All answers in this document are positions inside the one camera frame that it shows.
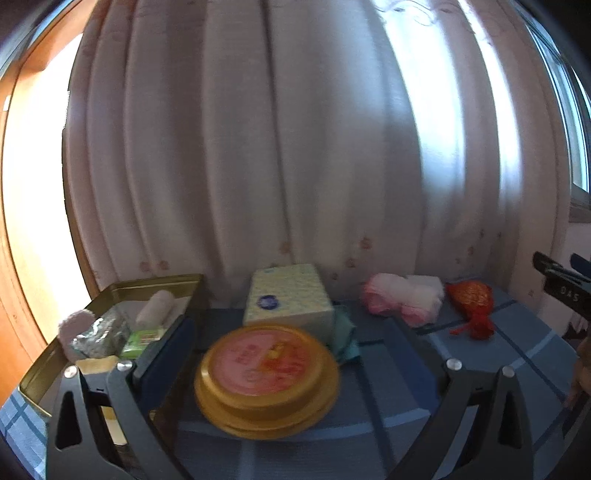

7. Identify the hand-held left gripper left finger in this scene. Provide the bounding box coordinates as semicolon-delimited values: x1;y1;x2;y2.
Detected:
45;316;195;480

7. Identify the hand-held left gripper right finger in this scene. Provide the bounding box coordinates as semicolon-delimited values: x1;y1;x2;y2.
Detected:
390;316;537;480

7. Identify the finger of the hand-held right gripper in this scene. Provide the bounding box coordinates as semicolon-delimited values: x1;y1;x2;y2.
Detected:
569;252;591;280
532;250;591;320

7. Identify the green packaged sponge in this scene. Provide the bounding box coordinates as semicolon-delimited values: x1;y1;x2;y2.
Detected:
119;328;165;360

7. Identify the white cloth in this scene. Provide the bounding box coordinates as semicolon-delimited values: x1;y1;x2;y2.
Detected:
135;289;179;331

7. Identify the shiny plastic bag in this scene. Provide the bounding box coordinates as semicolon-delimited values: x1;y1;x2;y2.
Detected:
74;307;134;360

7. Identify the yellow sponge block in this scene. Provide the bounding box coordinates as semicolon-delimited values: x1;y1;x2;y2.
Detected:
74;355;122;376

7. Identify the pink fluffy puff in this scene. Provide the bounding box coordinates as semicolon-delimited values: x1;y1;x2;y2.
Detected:
57;310;96;361

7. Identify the gold metal tin tray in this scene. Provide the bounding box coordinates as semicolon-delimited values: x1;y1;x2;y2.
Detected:
18;273;205;418

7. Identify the pink soft cloth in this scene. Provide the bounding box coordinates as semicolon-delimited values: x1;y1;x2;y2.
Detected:
362;272;413;317

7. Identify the person's right hand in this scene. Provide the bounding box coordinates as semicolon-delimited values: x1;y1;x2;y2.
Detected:
564;318;591;408

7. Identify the blue plaid tablecloth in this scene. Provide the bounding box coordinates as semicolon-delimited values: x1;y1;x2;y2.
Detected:
0;276;583;480

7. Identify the white pink towel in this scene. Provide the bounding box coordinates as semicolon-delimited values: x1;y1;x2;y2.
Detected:
400;274;445;329

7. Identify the green cloth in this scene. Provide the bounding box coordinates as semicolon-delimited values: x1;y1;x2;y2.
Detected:
329;305;360;363

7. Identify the pale green tissue pack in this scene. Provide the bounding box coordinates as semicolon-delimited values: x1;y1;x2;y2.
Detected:
243;263;336;345

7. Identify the floral beige curtain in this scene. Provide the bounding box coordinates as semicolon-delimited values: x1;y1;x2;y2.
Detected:
62;0;583;315

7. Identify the red orange drawstring pouch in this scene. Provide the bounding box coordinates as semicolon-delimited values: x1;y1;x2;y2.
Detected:
444;281;496;342

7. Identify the wooden door frame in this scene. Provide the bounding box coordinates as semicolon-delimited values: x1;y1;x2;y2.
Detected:
0;9;100;385

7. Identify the window frame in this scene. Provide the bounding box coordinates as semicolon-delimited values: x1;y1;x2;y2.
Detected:
521;0;591;209

